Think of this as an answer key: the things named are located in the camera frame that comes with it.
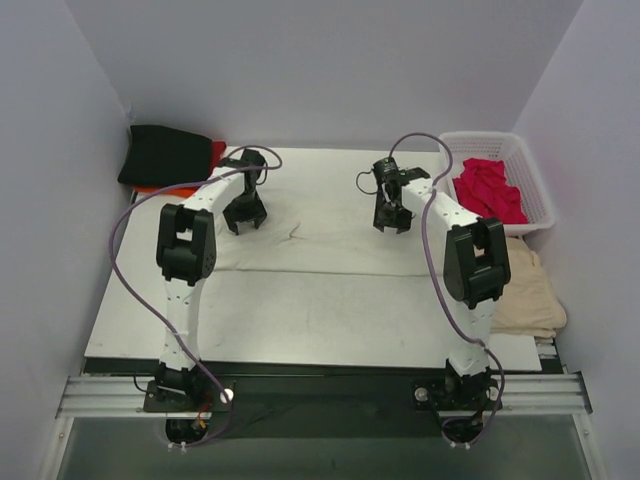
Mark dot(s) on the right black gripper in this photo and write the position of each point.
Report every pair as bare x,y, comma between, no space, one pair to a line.
391,213

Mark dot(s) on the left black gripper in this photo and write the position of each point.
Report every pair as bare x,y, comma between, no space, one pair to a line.
245,208

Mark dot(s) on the cream white t-shirt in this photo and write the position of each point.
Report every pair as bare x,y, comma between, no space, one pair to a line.
306,235

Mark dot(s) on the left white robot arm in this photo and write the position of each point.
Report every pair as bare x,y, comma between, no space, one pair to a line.
187,253

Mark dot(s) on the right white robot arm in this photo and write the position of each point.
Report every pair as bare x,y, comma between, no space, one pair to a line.
466,255

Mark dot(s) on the orange folded t-shirt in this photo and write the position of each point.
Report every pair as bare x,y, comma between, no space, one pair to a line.
182,193

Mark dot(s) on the red folded t-shirt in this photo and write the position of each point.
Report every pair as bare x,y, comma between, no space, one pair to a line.
218,149

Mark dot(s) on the magenta crumpled t-shirt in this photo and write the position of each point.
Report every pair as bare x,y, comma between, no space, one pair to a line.
482,187

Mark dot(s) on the black folded t-shirt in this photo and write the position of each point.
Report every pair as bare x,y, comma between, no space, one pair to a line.
160,156

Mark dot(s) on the white plastic basket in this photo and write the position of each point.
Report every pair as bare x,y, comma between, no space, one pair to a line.
521,172

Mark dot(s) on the beige folded cloth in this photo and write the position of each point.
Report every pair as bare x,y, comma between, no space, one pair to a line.
529,305

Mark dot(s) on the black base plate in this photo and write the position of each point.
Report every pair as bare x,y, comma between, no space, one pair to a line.
335,422

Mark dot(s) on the aluminium mounting rail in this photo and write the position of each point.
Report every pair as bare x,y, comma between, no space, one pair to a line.
516,394

